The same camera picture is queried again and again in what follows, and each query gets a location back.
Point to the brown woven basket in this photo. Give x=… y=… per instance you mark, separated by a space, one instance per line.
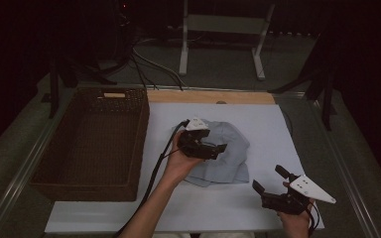
x=96 y=148

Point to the person's left hand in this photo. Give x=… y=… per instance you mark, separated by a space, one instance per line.
x=178 y=165

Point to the wooden board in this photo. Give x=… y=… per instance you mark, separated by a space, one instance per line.
x=211 y=96

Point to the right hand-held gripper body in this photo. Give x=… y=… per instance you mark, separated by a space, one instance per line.
x=291 y=201

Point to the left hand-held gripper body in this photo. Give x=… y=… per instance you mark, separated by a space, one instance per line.
x=195 y=148

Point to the light blue knitted sweater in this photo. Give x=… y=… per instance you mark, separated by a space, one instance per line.
x=233 y=158

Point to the black tripod stand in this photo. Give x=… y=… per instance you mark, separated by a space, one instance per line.
x=325 y=95
x=54 y=86

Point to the aluminium rail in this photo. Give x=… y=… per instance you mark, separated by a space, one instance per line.
x=16 y=185
x=350 y=185

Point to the white metal stand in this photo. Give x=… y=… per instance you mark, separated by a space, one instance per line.
x=225 y=24

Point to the white table mat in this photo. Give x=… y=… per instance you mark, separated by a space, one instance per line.
x=112 y=214

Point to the person's right hand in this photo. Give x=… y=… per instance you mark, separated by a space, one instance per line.
x=297 y=226

